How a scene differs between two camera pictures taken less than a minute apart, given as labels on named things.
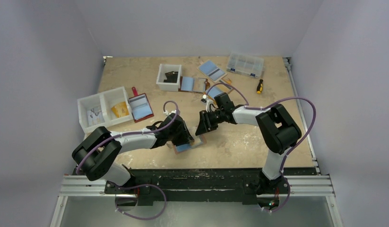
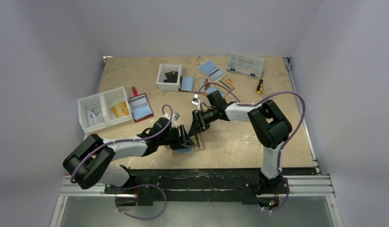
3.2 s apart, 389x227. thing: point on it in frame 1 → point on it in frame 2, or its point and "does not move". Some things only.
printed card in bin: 95,116 does not move
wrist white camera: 208,103 → 195,101
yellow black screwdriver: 259,87 does not move
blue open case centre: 194,84 does not move
